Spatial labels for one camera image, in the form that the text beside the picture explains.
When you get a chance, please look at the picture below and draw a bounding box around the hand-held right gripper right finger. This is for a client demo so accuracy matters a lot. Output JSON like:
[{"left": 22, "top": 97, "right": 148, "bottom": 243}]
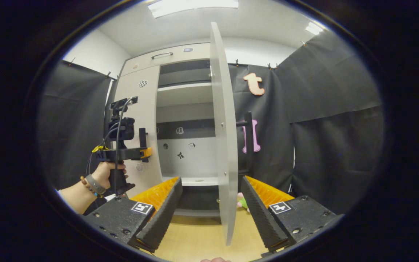
[{"left": 239, "top": 176, "right": 344, "bottom": 254}]

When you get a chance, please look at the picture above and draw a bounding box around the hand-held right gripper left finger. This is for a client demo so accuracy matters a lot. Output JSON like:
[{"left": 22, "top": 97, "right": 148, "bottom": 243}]
[{"left": 82, "top": 177, "right": 183, "bottom": 253}]

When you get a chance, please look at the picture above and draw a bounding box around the grey cabinet door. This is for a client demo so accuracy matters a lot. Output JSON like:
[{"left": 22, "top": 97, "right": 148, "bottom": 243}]
[
  {"left": 209, "top": 22, "right": 239, "bottom": 246},
  {"left": 112, "top": 65, "right": 163, "bottom": 199}
]

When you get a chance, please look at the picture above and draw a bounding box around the grey double-door shoe cabinet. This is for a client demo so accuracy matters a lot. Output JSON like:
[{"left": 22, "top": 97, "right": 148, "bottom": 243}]
[{"left": 112, "top": 43, "right": 239, "bottom": 219}]

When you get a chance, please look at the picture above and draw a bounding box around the white cabinet shelf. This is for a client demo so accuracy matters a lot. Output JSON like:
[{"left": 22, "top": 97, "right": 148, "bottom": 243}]
[
  {"left": 157, "top": 83, "right": 214, "bottom": 107},
  {"left": 161, "top": 176, "right": 220, "bottom": 187}
]

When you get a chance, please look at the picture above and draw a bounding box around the pink green plush toy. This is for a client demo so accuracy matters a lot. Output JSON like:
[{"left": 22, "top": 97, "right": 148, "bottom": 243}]
[{"left": 237, "top": 192, "right": 250, "bottom": 213}]

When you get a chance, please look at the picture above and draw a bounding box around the grey wristband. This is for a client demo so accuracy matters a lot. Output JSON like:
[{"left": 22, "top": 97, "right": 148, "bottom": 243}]
[{"left": 85, "top": 174, "right": 106, "bottom": 195}]

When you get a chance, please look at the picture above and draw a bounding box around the black backdrop cloth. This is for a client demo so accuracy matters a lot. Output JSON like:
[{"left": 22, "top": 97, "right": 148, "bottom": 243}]
[{"left": 37, "top": 31, "right": 384, "bottom": 215}]

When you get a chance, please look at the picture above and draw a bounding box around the long ceiling light panel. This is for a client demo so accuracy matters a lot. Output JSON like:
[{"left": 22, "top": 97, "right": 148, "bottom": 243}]
[{"left": 147, "top": 0, "right": 239, "bottom": 19}]

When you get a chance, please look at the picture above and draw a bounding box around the small ceiling light panel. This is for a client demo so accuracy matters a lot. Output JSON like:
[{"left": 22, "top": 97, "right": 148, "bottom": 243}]
[{"left": 305, "top": 22, "right": 325, "bottom": 36}]

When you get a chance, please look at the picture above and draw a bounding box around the brown bead bracelet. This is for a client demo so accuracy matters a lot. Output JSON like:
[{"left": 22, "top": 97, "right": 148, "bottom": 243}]
[{"left": 80, "top": 176, "right": 99, "bottom": 199}]

